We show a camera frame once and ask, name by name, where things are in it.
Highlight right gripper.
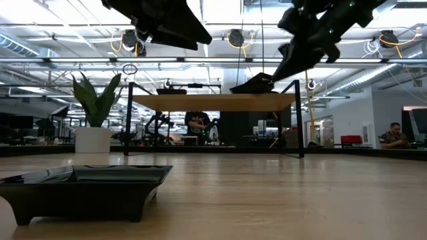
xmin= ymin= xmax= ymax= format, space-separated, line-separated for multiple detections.
xmin=272 ymin=0 xmax=348 ymax=83

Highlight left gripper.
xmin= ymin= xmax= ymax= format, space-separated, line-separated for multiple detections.
xmin=101 ymin=0 xmax=213 ymax=51

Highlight black small square mini plate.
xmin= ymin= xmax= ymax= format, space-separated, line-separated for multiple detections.
xmin=0 ymin=165 xmax=173 ymax=227
xmin=229 ymin=72 xmax=278 ymax=95

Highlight black wavy square mini plate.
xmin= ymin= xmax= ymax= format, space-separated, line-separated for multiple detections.
xmin=155 ymin=88 xmax=188 ymax=96

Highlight black background gantry bar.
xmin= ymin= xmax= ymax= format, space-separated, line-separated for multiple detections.
xmin=168 ymin=83 xmax=222 ymax=95

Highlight white building column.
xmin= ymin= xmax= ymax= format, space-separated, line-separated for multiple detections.
xmin=222 ymin=68 xmax=248 ymax=89

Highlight wooden shelf black metal legs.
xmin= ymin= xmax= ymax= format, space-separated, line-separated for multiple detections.
xmin=123 ymin=79 xmax=305 ymax=159

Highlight black cabinet with green lights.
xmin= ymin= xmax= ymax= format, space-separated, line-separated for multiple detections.
xmin=219 ymin=111 xmax=293 ymax=149

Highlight person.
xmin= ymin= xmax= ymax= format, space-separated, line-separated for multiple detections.
xmin=184 ymin=111 xmax=215 ymax=146
xmin=380 ymin=122 xmax=412 ymax=149

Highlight red sofa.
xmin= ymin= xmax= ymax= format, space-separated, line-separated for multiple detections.
xmin=340 ymin=135 xmax=364 ymax=146

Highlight green artificial plant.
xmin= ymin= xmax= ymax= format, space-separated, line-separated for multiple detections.
xmin=71 ymin=71 xmax=123 ymax=129

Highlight white plant pot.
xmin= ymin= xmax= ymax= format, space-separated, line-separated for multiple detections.
xmin=74 ymin=127 xmax=113 ymax=154

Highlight black monitor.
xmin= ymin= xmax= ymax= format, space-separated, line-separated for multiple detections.
xmin=402 ymin=107 xmax=427 ymax=150

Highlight black hanging cable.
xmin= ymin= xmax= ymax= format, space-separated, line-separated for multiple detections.
xmin=260 ymin=0 xmax=265 ymax=76

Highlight long ceiling light rail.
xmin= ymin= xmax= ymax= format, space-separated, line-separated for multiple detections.
xmin=0 ymin=57 xmax=427 ymax=64

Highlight yellow hanging cable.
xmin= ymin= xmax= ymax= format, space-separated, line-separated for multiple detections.
xmin=304 ymin=69 xmax=317 ymax=143

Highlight black hanging cable ring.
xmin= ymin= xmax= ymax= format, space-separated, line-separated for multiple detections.
xmin=121 ymin=63 xmax=139 ymax=76

